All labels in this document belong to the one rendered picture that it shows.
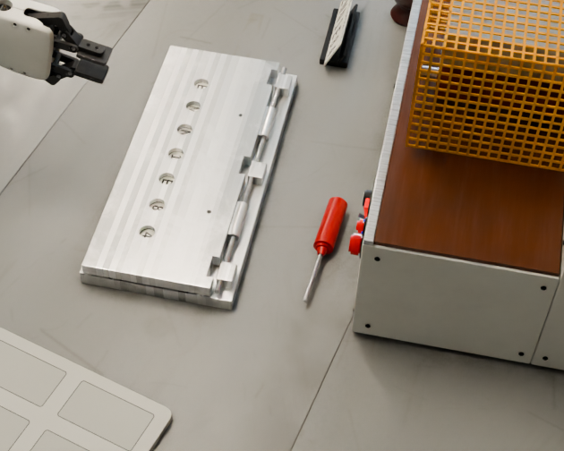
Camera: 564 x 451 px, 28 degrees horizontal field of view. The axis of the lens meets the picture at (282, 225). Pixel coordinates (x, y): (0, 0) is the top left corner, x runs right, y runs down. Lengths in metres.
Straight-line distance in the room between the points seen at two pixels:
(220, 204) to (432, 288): 0.35
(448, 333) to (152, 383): 0.38
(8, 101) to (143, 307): 0.45
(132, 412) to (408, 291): 0.37
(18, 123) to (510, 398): 0.83
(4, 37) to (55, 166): 0.24
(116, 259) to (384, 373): 0.38
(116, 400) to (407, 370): 0.37
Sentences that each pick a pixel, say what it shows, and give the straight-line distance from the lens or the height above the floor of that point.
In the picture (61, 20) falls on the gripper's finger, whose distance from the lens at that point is 1.49.
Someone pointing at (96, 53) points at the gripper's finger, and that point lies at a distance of 1.51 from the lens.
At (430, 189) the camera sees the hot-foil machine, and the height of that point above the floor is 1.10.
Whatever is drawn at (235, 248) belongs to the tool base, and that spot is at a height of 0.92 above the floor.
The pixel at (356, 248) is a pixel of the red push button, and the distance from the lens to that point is 1.41.
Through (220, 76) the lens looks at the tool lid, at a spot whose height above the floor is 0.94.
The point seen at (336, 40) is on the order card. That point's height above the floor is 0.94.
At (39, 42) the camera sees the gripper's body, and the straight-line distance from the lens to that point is 1.51.
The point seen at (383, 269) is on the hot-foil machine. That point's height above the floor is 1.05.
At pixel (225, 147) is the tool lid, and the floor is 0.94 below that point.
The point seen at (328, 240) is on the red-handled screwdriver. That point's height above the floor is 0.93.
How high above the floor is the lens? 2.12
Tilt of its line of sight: 51 degrees down
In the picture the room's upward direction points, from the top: 2 degrees clockwise
